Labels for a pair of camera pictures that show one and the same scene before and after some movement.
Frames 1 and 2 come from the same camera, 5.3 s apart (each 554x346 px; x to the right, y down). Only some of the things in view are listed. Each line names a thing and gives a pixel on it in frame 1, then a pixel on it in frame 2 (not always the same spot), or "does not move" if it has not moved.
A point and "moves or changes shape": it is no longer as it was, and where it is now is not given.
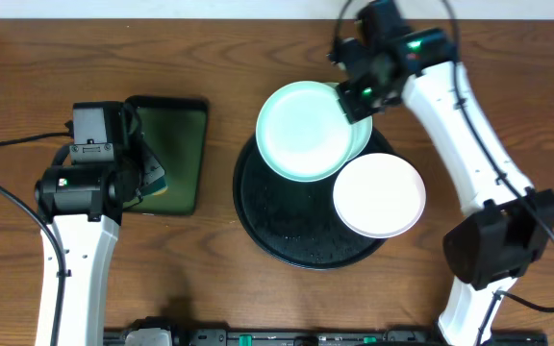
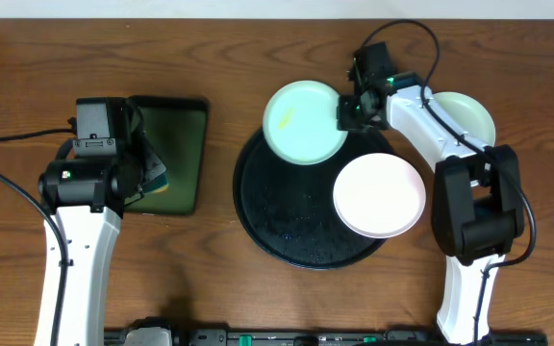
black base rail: [168, 332] does not move
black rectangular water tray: [175, 129] does not move
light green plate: [363, 134] to [300, 123]
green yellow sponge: [154, 184] does not move
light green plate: [302, 133] moves or changes shape
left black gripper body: [147, 163] does not move
